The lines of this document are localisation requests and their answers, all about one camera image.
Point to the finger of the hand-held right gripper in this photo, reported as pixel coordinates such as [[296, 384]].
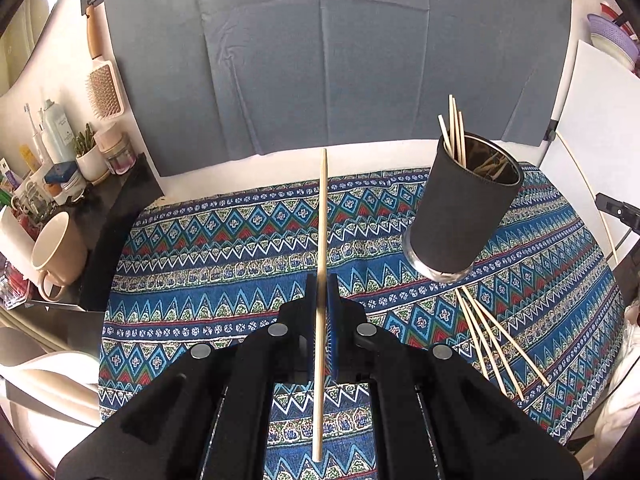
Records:
[[622, 211]]

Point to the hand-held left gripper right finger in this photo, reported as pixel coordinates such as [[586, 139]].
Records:
[[450, 410]]

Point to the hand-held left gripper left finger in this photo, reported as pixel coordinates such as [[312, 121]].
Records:
[[200, 410]]

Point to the black cylindrical utensil holder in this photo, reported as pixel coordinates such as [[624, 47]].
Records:
[[460, 210]]

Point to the bunch of wooden chopsticks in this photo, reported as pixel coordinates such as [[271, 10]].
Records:
[[458, 145]]

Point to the wooden chopstick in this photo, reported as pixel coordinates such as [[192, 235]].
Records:
[[322, 220]]

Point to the blue patterned tablecloth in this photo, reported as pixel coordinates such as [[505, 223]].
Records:
[[225, 260]]

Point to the white bowl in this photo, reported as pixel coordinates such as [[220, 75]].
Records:
[[607, 54]]

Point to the white chair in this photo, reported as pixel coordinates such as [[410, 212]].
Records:
[[45, 375]]

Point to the white cloth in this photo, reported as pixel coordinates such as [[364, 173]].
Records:
[[625, 400]]

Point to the purple colander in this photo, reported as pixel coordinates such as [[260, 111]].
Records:
[[612, 35]]

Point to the red plastic container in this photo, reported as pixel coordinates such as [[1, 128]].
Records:
[[610, 10]]

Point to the black side shelf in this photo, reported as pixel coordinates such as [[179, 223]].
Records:
[[115, 220]]

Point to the beige mug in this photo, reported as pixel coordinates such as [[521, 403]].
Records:
[[60, 255]]

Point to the clear box with red contents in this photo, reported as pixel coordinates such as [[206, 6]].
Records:
[[15, 285]]

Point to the pink jar with beige lid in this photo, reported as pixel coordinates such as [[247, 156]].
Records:
[[120, 160]]

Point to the succulent in white pot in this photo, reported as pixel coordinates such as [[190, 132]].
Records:
[[92, 165]]

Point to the blue tin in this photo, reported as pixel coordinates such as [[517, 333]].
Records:
[[62, 172]]

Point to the white bottle with grey cap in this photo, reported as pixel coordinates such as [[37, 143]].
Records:
[[57, 135]]

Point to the white electric toothbrush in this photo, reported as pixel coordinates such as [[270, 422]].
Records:
[[36, 140]]

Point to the wooden hairbrush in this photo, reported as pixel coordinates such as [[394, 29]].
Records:
[[105, 92]]

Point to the grey wall cloth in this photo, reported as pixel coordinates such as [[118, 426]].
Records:
[[325, 60]]

